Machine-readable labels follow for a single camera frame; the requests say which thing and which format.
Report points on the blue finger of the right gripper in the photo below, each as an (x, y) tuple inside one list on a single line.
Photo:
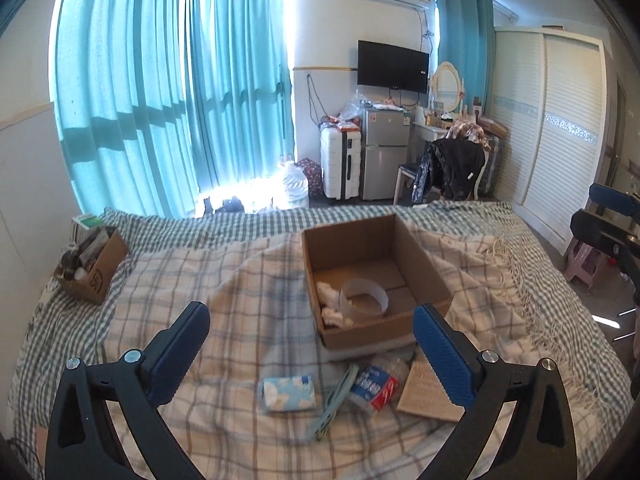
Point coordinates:
[(609, 198), (606, 237)]

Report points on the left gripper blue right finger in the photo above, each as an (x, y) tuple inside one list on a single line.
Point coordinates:
[(539, 442)]

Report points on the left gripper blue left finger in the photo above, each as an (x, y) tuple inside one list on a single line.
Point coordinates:
[(82, 440)]

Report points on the brown printed medicine box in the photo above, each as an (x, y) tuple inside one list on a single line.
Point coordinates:
[(423, 395)]

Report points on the clear jar blue red label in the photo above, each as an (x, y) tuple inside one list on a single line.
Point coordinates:
[(379, 383)]

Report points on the blue white tissue pack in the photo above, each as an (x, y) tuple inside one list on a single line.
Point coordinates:
[(288, 394)]

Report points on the white plush toy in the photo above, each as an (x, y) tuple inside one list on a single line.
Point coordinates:
[(331, 314)]

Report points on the pink plastic stool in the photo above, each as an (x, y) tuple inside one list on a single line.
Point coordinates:
[(584, 263)]

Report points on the green checked bed sheet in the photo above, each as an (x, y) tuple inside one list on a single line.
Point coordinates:
[(63, 327)]

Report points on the white louvered wardrobe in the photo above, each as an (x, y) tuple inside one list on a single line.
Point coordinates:
[(550, 91)]

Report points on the chair with black jacket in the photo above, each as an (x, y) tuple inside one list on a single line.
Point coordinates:
[(451, 167)]

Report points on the small cardboard box with clutter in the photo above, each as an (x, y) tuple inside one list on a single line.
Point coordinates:
[(85, 270)]

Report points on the plaid beige blanket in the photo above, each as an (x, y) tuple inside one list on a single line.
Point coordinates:
[(505, 297)]

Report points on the white dressing table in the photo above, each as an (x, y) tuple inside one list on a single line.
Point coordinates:
[(420, 135)]

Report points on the oval white vanity mirror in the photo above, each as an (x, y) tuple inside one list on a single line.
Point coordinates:
[(447, 87)]

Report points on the narrow teal curtain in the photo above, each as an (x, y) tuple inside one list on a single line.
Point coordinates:
[(467, 40)]

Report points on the open brown cardboard box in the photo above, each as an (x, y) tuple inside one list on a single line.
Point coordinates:
[(382, 250)]

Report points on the silver mini fridge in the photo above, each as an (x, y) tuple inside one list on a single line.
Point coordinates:
[(385, 135)]

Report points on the white suitcase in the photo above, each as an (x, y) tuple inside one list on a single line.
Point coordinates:
[(340, 161)]

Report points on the dark patterned bag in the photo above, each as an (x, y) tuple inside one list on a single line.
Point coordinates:
[(313, 173)]

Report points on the large clear water bottle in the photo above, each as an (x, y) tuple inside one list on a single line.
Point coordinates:
[(290, 187)]

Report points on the large teal window curtain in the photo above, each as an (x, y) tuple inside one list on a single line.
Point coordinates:
[(160, 101)]

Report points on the black wall television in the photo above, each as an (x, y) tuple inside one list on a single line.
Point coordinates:
[(391, 67)]

